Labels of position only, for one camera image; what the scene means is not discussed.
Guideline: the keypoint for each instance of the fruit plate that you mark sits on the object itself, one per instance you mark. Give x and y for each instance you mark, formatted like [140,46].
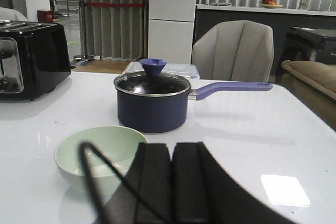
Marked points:
[271,4]

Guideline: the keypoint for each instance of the red box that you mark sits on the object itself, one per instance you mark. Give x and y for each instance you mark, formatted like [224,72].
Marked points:
[45,16]

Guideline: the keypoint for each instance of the clear plastic food container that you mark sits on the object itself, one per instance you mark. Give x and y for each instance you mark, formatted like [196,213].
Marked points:
[183,70]

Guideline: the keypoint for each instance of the black appliance right background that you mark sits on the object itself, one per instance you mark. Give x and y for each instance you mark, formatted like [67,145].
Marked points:
[311,44]

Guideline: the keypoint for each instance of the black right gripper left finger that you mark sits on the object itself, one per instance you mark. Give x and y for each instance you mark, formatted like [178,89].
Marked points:
[149,175]

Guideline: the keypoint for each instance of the red barrier belt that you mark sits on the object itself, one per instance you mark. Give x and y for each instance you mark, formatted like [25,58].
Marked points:
[117,5]

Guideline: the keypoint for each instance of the dark blue saucepan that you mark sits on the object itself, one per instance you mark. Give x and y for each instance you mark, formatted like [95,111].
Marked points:
[163,114]

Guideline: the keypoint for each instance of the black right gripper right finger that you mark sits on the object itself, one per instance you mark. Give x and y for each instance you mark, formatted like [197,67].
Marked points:
[203,192]

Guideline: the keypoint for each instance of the white refrigerator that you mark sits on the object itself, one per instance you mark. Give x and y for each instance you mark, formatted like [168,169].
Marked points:
[171,30]

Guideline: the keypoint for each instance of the green bowl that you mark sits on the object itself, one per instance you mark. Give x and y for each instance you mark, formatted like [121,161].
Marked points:
[117,143]

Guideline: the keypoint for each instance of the beige upholstered chair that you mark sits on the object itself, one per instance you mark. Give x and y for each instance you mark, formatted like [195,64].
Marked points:
[239,50]

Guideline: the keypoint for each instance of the black chrome toaster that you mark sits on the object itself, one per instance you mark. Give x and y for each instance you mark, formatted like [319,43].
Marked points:
[34,58]

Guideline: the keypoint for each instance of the tan sofa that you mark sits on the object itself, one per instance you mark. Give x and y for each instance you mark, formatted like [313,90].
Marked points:
[313,83]

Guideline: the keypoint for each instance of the light grey chair left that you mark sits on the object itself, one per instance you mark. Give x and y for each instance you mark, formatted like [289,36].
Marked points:
[11,14]

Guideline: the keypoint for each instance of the dark kitchen counter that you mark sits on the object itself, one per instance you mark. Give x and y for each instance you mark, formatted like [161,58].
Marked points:
[279,19]

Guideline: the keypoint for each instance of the glass pot lid blue knob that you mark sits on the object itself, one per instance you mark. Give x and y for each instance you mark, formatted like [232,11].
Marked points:
[152,81]

